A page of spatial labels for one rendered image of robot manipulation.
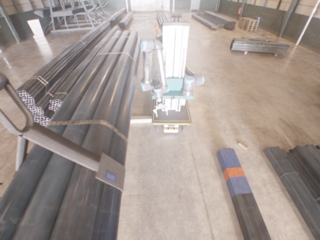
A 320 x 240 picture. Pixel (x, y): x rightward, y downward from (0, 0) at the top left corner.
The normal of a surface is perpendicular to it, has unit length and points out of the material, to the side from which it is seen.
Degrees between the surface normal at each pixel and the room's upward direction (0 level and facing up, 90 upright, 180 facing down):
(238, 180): 0
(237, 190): 0
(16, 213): 49
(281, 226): 0
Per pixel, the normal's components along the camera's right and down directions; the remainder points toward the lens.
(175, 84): -0.01, 0.69
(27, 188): 0.75, -0.51
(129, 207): 0.00, -0.73
